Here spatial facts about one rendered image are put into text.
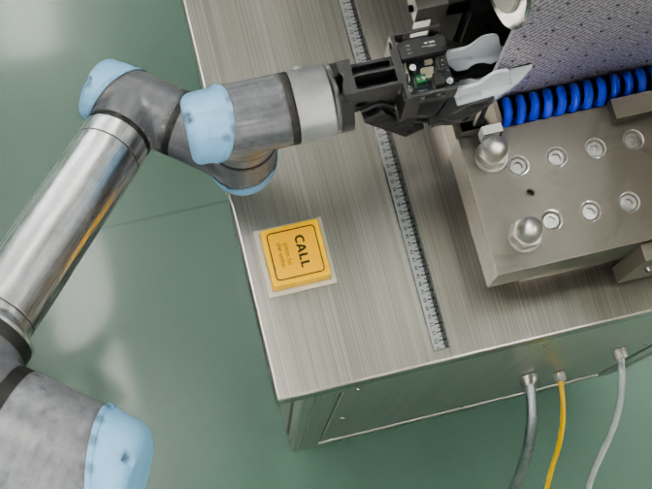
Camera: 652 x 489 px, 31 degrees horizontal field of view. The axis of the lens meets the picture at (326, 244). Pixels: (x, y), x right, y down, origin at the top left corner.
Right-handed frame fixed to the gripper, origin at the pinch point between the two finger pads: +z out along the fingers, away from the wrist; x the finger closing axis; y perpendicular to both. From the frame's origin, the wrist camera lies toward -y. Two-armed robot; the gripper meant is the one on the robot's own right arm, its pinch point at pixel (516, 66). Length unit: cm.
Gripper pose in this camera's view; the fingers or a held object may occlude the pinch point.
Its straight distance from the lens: 125.7
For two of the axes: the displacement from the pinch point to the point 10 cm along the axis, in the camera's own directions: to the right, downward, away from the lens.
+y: 0.5, -2.6, -9.7
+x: -2.4, -9.4, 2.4
